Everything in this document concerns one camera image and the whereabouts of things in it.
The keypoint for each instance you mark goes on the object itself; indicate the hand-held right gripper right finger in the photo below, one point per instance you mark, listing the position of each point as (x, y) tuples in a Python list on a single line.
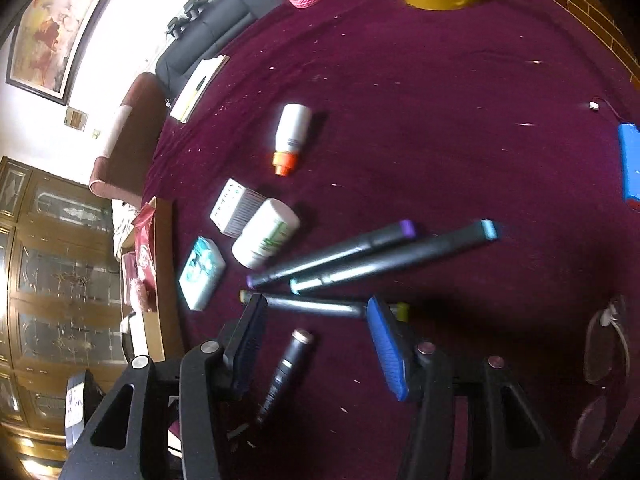
[(387, 350)]

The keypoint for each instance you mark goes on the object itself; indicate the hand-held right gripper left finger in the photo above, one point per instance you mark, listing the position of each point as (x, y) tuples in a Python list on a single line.
[(250, 345)]

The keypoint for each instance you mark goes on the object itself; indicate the black marker yellow-green cap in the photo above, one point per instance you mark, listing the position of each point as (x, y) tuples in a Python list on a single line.
[(310, 305)]

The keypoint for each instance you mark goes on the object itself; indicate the cardboard box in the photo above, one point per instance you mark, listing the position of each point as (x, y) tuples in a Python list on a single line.
[(160, 285)]

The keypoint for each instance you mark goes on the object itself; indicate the white medicine box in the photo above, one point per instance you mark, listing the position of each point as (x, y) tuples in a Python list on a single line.
[(232, 207)]

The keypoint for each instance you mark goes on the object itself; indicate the white bottle orange cap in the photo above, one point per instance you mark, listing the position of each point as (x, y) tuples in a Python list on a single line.
[(292, 130)]

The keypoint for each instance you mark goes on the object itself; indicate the black cosmetic tube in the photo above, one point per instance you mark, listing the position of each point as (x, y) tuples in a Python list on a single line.
[(285, 370)]

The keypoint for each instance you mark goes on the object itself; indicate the teal tissue packet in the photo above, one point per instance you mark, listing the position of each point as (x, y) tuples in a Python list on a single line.
[(202, 270)]

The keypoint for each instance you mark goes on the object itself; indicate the black marker blue cap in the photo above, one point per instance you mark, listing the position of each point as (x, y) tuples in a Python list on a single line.
[(400, 255)]

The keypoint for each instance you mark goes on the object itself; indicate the black marker purple cap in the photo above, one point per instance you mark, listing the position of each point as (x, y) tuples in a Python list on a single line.
[(340, 250)]

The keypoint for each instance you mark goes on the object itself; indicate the white jar green label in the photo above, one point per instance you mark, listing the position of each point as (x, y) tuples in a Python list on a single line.
[(265, 235)]

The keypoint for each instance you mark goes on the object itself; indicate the wooden glass-door cabinet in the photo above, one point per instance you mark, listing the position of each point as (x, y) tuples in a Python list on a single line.
[(60, 280)]

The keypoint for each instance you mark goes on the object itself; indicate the red patterned packet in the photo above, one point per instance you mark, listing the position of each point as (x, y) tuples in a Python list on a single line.
[(142, 240)]

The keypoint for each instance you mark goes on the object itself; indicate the floral blanket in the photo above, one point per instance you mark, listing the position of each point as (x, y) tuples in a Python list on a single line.
[(122, 225)]

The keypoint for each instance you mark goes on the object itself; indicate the clear glasses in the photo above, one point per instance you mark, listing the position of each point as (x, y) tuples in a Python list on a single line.
[(602, 350)]

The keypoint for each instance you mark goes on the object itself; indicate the red-brown armchair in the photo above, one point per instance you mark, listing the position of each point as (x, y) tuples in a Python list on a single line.
[(130, 150)]

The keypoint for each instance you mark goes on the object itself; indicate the white notebook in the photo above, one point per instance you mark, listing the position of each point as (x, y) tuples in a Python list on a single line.
[(197, 90)]

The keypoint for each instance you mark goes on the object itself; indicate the blue battery pack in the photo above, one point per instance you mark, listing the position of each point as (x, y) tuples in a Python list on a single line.
[(630, 160)]

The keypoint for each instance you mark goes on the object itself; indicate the black leather sofa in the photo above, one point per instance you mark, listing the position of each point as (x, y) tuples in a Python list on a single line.
[(210, 35)]

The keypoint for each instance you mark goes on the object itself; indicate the black clamp device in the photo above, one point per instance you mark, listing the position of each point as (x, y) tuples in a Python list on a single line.
[(194, 7), (177, 26)]

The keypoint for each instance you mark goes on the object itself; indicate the wooden brick-pattern counter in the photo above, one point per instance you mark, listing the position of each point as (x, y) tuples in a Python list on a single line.
[(590, 5)]

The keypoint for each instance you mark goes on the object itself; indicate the wall plaque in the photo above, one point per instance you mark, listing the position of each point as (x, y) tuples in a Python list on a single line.
[(77, 119)]

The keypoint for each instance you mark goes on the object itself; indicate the framed wall painting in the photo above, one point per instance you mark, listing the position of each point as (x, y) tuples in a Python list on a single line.
[(55, 25)]

